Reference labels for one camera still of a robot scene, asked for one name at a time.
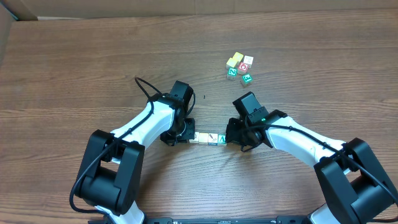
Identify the white leaf picture block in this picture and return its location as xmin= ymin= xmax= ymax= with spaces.
xmin=189 ymin=132 xmax=200 ymax=144

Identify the yellow lone block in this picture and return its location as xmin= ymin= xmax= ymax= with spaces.
xmin=198 ymin=133 xmax=209 ymax=145

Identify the white feather picture block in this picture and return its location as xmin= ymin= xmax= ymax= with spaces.
xmin=208 ymin=133 xmax=218 ymax=146

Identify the green A letter block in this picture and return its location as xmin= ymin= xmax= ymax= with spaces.
xmin=217 ymin=134 xmax=227 ymax=146

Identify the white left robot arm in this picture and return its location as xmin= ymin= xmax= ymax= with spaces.
xmin=69 ymin=81 xmax=195 ymax=223

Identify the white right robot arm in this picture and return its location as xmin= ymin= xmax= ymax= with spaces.
xmin=226 ymin=91 xmax=397 ymax=224

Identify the green E letter block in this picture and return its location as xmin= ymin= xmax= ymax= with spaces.
xmin=240 ymin=73 xmax=253 ymax=88

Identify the green Z letter block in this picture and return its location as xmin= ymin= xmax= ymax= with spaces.
xmin=226 ymin=67 xmax=238 ymax=80

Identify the red letter block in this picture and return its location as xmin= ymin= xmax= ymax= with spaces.
xmin=237 ymin=62 xmax=249 ymax=75

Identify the yellow block near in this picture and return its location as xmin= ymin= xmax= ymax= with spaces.
xmin=226 ymin=58 xmax=239 ymax=69

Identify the plain white wooden block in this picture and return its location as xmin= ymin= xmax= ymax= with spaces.
xmin=243 ymin=55 xmax=254 ymax=68

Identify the yellow block far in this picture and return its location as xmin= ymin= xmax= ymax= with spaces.
xmin=233 ymin=52 xmax=244 ymax=63

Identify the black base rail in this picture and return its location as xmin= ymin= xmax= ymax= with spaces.
xmin=143 ymin=215 xmax=311 ymax=224

